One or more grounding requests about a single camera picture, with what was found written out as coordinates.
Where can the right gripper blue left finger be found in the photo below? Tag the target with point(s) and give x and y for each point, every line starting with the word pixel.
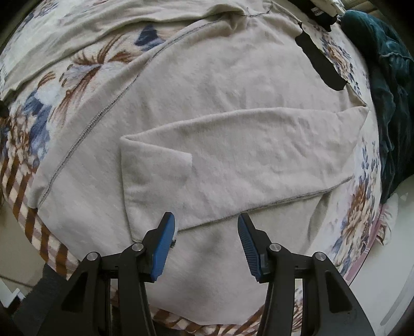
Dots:
pixel 83 306

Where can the dark teal velvet quilt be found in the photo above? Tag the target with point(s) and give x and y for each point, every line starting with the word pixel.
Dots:
pixel 390 72

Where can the beige long sleeve shirt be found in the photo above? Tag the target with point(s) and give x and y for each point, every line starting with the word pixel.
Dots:
pixel 210 129

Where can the white bed headboard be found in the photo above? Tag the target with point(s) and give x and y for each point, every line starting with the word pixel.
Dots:
pixel 384 285

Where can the white pillow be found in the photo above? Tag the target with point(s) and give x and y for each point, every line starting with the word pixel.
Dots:
pixel 389 222

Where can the dark fuzzy trousers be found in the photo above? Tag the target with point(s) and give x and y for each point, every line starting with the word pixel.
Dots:
pixel 36 305

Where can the floral bed blanket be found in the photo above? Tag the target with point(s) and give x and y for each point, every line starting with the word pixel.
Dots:
pixel 352 209

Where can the black folded garment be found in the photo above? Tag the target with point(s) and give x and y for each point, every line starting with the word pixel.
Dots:
pixel 324 13

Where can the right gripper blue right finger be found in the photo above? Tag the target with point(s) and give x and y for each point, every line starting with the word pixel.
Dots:
pixel 328 306

